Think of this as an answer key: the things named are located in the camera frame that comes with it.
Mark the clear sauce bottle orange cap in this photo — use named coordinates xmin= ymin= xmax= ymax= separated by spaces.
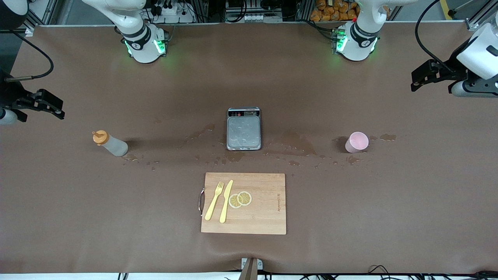
xmin=92 ymin=130 xmax=129 ymax=157

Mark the pink plastic cup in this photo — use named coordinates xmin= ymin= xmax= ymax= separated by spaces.
xmin=345 ymin=131 xmax=369 ymax=154

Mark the pile of orange snacks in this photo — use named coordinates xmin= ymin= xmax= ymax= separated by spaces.
xmin=310 ymin=0 xmax=360 ymax=22

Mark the white power strip with plugs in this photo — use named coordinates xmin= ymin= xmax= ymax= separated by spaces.
xmin=154 ymin=2 xmax=183 ymax=16

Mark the silver digital kitchen scale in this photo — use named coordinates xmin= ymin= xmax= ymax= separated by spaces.
xmin=226 ymin=107 xmax=262 ymax=151

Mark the yellow plastic fork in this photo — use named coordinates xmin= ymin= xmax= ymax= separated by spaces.
xmin=205 ymin=181 xmax=225 ymax=221

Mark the yellow plastic knife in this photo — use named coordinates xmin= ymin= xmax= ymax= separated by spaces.
xmin=219 ymin=180 xmax=234 ymax=224

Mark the wooden cutting board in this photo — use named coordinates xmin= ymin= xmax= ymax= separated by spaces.
xmin=198 ymin=172 xmax=287 ymax=235

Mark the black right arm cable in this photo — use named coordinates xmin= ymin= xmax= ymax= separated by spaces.
xmin=6 ymin=30 xmax=54 ymax=81

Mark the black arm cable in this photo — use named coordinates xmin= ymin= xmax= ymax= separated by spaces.
xmin=415 ymin=0 xmax=452 ymax=72
xmin=6 ymin=30 xmax=54 ymax=81

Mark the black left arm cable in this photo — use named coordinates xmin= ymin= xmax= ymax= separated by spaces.
xmin=415 ymin=0 xmax=452 ymax=72

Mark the aluminium frame rail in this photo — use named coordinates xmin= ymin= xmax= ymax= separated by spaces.
xmin=23 ymin=16 xmax=41 ymax=36
xmin=465 ymin=0 xmax=498 ymax=32

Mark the metal table edge bracket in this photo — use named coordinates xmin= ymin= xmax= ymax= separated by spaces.
xmin=240 ymin=257 xmax=264 ymax=280

